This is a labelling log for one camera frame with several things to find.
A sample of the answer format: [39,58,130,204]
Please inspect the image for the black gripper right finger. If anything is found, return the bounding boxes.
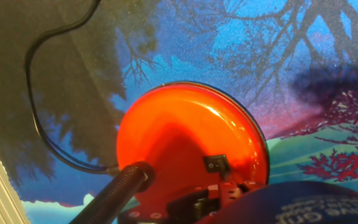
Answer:
[239,180,265,194]

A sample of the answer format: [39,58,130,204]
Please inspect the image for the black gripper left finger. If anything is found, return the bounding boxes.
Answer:
[118,181,239,224]

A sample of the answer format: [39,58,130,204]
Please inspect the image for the red desk lamp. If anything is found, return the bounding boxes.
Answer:
[68,81,271,224]

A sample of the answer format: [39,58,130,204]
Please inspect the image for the blue landscape printed mat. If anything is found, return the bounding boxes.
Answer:
[0,0,358,224]

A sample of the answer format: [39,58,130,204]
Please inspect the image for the black lamp power cable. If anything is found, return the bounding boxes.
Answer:
[24,0,121,175]

